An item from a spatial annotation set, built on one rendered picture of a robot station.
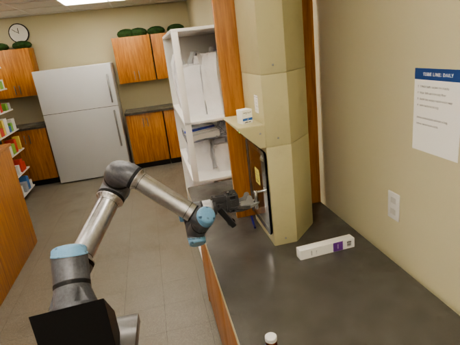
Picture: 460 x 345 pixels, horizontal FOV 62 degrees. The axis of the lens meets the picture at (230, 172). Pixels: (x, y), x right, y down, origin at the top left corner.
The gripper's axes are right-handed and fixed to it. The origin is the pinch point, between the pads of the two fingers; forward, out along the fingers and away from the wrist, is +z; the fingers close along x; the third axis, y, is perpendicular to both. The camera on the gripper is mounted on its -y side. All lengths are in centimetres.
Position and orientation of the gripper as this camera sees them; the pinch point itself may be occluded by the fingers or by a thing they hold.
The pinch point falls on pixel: (256, 202)
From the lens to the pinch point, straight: 175.2
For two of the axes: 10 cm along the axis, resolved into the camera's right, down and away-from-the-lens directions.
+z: 9.7, -1.7, 1.7
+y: -1.1, -9.4, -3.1
